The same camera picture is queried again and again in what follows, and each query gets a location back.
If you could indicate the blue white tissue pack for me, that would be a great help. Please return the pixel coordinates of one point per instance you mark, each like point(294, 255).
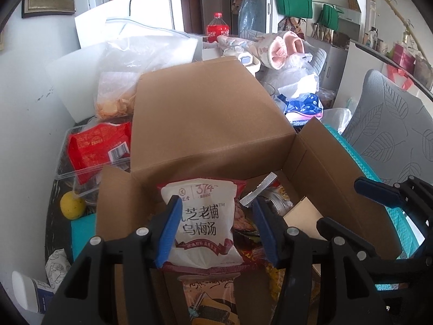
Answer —
point(304, 106)

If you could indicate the white baby shoe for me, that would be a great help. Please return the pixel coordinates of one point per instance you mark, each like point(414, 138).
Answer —
point(247, 59)

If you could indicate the pink gift box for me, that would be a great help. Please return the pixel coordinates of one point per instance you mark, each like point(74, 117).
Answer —
point(402, 56)

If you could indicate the white bottle with blue label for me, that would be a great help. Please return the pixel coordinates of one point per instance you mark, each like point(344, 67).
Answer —
point(30, 293)

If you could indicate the large red snack packet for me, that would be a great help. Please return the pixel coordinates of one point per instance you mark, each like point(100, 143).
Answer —
point(94, 145)

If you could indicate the yellow lemon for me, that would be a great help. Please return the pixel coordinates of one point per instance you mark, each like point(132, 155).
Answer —
point(72, 204)

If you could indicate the red cola bottle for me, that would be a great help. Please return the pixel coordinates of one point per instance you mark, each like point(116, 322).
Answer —
point(218, 30)

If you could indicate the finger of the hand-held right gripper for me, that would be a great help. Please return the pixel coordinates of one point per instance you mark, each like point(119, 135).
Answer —
point(375, 189)
point(338, 231)

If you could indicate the patterned tote bag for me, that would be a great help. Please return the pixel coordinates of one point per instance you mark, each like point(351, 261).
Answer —
point(291, 25)

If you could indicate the crumpled printed tissue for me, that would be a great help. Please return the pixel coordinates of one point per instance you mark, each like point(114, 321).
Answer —
point(57, 269)

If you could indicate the brown wooden door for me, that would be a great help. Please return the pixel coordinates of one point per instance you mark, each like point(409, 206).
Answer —
point(191, 6)

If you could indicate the large white foam board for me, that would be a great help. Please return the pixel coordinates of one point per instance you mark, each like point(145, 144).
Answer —
point(74, 81)

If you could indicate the small white foam board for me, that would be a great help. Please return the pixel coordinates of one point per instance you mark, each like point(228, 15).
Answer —
point(94, 23)

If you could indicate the small tan paper box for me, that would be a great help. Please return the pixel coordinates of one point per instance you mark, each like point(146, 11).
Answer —
point(302, 216)

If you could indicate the red yellow crinkled snack packet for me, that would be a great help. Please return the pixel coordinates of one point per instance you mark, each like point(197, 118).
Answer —
point(250, 254)

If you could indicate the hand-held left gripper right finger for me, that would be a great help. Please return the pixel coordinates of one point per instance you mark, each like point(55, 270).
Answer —
point(265, 233)

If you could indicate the blue plastic hanging bag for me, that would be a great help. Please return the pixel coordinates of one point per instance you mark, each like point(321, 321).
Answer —
point(252, 10)

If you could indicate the clear zip bag of chips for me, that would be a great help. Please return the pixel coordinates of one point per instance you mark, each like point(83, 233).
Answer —
point(115, 84)

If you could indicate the long bamboo branch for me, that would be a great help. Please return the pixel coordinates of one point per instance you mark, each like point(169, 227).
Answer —
point(392, 3)

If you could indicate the brown cardboard box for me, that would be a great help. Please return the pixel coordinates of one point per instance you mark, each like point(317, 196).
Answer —
point(209, 115)

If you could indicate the white fridge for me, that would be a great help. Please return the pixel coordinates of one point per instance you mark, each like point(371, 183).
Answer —
point(159, 10)

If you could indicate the white maroon drink mix packet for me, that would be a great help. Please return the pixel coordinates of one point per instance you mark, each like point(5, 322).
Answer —
point(203, 216)

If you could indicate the grey leaf-pattern chair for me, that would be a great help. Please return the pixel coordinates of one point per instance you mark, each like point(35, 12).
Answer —
point(389, 125)

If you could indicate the small green felt bag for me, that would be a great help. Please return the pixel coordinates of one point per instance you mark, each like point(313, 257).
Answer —
point(331, 17)

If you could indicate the pink fluffy slipper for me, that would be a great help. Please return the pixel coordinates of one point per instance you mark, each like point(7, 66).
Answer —
point(294, 42)
point(275, 54)

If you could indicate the white cabinet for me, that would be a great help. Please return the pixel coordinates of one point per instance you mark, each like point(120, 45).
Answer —
point(351, 64)

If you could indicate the silver foil snack packet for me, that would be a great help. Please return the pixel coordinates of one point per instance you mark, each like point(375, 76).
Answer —
point(274, 201)

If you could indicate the brown seaweed snack packet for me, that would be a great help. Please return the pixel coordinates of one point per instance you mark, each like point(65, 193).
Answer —
point(209, 298)

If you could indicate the white plastic bag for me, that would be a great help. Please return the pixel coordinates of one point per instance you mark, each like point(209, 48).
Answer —
point(297, 78)

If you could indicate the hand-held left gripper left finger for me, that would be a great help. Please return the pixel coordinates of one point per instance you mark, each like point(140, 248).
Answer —
point(169, 233)

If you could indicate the clear plastic container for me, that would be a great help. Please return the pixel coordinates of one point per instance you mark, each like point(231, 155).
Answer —
point(66, 179)

